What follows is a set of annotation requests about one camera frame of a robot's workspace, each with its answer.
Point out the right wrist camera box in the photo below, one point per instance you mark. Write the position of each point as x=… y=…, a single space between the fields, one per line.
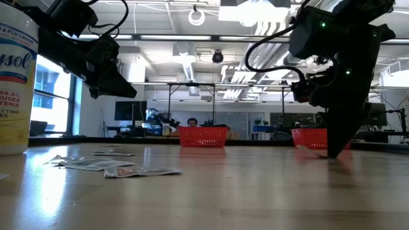
x=302 y=91

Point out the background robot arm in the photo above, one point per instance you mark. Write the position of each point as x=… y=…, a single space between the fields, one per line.
x=156 y=115

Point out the white packet with grey print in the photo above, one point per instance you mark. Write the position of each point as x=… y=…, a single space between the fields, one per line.
x=102 y=151
x=111 y=145
x=96 y=164
x=62 y=159

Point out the white bottle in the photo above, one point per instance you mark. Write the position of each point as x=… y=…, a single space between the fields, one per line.
x=165 y=130

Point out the black gantry frame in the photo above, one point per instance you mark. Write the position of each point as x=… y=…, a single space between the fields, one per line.
x=283 y=108

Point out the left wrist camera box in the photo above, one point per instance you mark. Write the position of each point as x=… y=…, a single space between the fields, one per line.
x=107 y=51

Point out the black dome camera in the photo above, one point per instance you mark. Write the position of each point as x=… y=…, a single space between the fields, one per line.
x=218 y=57

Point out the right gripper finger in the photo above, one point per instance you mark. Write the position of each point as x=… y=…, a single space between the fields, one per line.
x=331 y=134
x=346 y=127

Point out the yellow Lysol wipes canister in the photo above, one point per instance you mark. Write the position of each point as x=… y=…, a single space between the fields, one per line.
x=16 y=96

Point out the person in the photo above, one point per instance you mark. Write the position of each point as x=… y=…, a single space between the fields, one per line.
x=192 y=122

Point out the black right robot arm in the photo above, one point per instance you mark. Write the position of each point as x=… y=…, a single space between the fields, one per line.
x=319 y=35

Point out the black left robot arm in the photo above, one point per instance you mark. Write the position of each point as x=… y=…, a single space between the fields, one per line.
x=51 y=48

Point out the black monitor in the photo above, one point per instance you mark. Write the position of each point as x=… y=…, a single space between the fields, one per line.
x=131 y=110

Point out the red plastic basket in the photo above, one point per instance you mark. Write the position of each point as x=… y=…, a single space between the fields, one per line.
x=203 y=137
x=308 y=138

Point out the dark laptop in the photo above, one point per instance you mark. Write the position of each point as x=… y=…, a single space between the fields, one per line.
x=38 y=127

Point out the grey chair back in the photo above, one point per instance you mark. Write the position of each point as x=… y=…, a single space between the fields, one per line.
x=281 y=136

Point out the long ceiling light bar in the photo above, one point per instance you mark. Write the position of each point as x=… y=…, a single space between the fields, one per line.
x=175 y=37

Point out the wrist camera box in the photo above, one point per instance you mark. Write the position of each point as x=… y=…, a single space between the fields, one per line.
x=107 y=51
x=302 y=91

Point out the blue bin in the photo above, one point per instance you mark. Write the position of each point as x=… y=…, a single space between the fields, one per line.
x=263 y=128

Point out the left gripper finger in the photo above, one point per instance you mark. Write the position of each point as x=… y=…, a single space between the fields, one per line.
x=116 y=81
x=121 y=94

